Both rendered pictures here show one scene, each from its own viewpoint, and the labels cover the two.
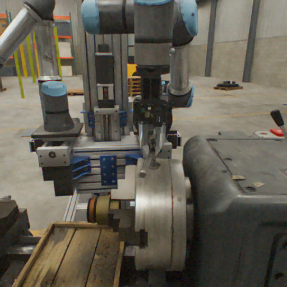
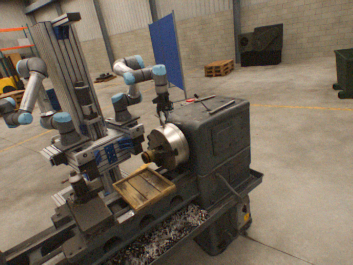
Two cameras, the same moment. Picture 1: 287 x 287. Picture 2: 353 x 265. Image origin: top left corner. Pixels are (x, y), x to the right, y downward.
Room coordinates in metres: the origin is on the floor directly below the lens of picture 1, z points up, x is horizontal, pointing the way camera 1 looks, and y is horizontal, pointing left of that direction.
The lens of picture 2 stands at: (-0.57, 0.71, 1.80)
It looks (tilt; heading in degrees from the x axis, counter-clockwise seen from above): 24 degrees down; 325
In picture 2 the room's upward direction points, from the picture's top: 10 degrees counter-clockwise
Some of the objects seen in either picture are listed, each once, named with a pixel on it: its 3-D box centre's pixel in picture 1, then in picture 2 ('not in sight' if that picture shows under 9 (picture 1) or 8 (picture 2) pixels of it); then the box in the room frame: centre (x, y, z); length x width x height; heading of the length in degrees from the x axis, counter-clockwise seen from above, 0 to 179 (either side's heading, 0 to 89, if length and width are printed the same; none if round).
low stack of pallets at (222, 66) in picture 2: not in sight; (219, 68); (5.81, -6.54, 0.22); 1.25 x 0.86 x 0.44; 107
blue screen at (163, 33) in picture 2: not in sight; (164, 55); (6.22, -4.17, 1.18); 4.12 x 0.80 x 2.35; 156
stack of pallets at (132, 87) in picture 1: (127, 86); (10, 103); (10.36, 0.61, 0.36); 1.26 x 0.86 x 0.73; 116
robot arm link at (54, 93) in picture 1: (55, 95); (63, 121); (1.27, 0.44, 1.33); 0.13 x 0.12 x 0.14; 27
